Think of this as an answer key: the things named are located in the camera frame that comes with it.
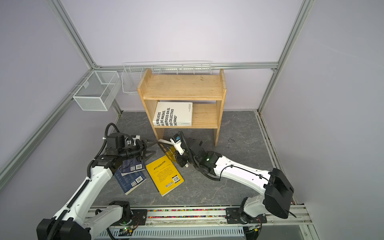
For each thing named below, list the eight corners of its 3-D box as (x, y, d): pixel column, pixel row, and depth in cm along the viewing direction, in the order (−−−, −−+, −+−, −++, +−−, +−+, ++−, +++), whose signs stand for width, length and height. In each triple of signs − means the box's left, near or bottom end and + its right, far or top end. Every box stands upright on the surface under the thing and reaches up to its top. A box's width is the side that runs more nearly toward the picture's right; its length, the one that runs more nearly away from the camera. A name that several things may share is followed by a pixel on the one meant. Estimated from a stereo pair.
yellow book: (161, 197, 81) (161, 196, 79) (146, 167, 92) (145, 166, 90) (185, 180, 87) (185, 179, 85) (168, 154, 98) (167, 152, 96)
